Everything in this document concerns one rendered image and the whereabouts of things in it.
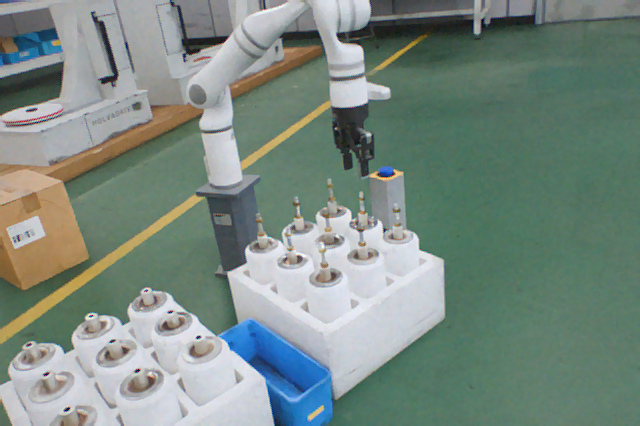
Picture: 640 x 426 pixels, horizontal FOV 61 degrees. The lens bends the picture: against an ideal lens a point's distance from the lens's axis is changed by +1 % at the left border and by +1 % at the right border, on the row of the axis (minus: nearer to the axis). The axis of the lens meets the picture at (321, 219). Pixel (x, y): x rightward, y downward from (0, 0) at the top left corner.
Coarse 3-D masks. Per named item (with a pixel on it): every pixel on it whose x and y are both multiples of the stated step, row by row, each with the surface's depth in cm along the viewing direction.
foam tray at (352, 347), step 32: (256, 288) 131; (416, 288) 129; (256, 320) 136; (288, 320) 122; (352, 320) 116; (384, 320) 123; (416, 320) 132; (320, 352) 116; (352, 352) 119; (384, 352) 127; (352, 384) 122
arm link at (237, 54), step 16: (240, 32) 134; (224, 48) 138; (240, 48) 135; (256, 48) 135; (208, 64) 142; (224, 64) 139; (240, 64) 139; (192, 80) 145; (208, 80) 143; (224, 80) 142; (192, 96) 147; (208, 96) 145
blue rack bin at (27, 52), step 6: (18, 42) 563; (24, 42) 560; (18, 48) 566; (24, 48) 563; (30, 48) 548; (36, 48) 554; (0, 54) 531; (6, 54) 527; (12, 54) 531; (18, 54) 537; (24, 54) 543; (30, 54) 549; (36, 54) 556; (6, 60) 532; (12, 60) 532; (18, 60) 538; (24, 60) 544
